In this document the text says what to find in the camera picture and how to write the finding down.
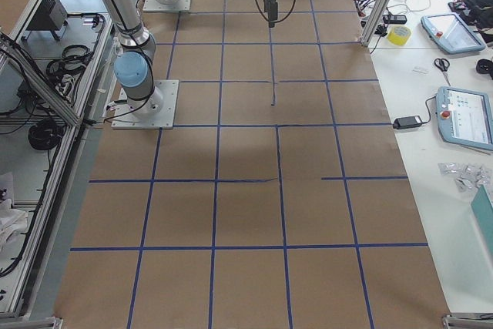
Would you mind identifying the yellow tape roll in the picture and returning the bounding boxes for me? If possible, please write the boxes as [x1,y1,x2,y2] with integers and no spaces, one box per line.
[387,25,411,46]

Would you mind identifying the teach pendant far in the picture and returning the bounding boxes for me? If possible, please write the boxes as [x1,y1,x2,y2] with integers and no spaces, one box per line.
[421,13,486,55]

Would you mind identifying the teach pendant near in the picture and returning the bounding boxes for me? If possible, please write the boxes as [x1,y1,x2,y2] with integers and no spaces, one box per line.
[435,86,492,151]

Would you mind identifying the black scissors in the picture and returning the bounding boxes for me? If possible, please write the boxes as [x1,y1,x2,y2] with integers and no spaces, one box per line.
[434,58,451,86]

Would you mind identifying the black power adapter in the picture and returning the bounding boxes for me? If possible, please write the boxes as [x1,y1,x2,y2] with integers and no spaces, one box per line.
[392,116,423,129]

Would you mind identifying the teach pendant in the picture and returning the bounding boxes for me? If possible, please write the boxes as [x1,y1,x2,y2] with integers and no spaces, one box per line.
[435,86,492,151]
[421,13,486,55]

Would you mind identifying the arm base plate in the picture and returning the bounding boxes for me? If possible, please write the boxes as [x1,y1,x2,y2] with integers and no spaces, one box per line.
[111,79,179,129]
[143,0,192,13]

